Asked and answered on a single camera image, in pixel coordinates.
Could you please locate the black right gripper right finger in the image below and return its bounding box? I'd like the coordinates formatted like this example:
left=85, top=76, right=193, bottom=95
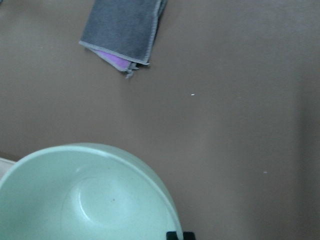
left=183, top=231, right=196, bottom=240

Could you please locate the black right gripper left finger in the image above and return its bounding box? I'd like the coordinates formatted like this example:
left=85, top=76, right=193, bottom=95
left=166, top=231, right=178, bottom=240

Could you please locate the green bowl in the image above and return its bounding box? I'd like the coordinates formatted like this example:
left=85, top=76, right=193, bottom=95
left=0, top=143, right=184, bottom=240

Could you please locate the grey and purple cloth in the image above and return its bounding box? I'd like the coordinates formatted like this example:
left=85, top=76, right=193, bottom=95
left=79, top=0, right=167, bottom=78

